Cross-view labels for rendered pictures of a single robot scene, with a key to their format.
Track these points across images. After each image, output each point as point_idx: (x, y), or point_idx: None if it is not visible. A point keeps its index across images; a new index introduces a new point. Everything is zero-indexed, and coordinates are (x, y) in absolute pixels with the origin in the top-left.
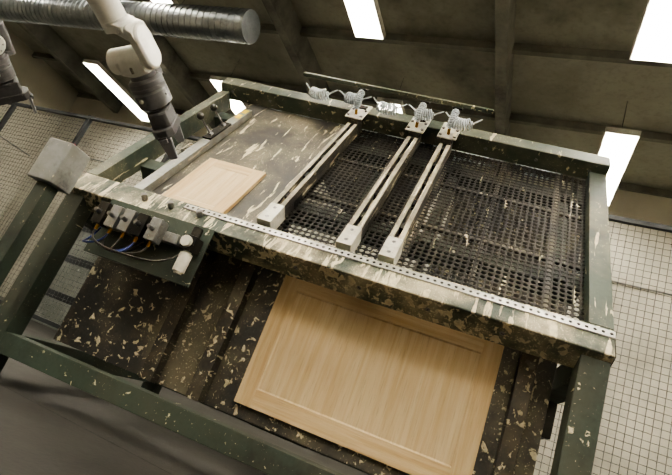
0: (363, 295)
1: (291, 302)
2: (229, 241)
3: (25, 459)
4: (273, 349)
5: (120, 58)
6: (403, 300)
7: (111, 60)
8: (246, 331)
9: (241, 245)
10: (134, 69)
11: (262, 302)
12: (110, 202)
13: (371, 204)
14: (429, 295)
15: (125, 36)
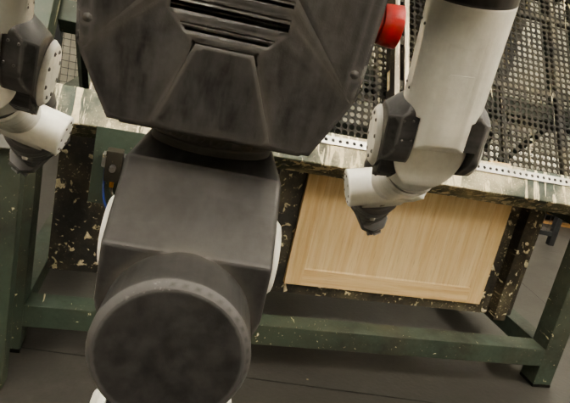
0: None
1: (324, 184)
2: (276, 159)
3: None
4: (313, 232)
5: (375, 201)
6: (462, 193)
7: (359, 202)
8: (279, 218)
9: (292, 162)
10: (388, 204)
11: (290, 187)
12: (97, 132)
13: (405, 65)
14: (490, 188)
15: (411, 199)
